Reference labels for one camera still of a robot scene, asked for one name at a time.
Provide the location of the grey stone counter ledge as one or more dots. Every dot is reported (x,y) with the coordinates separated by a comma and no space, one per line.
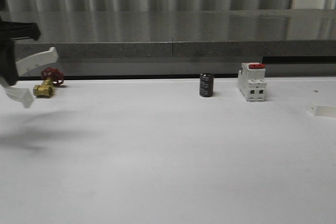
(309,34)

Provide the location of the white half-ring pipe clamp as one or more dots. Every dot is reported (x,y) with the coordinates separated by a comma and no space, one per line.
(23,66)
(324,110)

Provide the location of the brass valve red handwheel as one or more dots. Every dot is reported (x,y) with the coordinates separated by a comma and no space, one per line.
(51,77)

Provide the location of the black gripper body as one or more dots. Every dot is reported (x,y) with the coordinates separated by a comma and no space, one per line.
(11,31)

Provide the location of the black cylindrical capacitor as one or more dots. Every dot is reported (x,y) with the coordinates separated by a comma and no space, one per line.
(206,85)

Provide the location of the white circuit breaker red switch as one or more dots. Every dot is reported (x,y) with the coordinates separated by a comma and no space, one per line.
(251,81)

